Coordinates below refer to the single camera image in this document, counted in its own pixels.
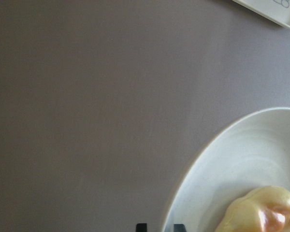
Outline white round plate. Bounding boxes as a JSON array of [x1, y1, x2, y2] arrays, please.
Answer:
[[159, 107, 290, 232]]

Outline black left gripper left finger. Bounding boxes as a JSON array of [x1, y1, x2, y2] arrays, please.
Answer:
[[135, 223, 147, 232]]

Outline white rectangular tray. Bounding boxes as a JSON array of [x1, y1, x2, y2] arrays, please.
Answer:
[[234, 0, 290, 29]]

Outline yellow glazed donut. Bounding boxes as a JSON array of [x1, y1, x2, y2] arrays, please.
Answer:
[[215, 186, 290, 232]]

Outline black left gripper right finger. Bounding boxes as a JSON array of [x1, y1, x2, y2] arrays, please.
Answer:
[[174, 224, 185, 232]]

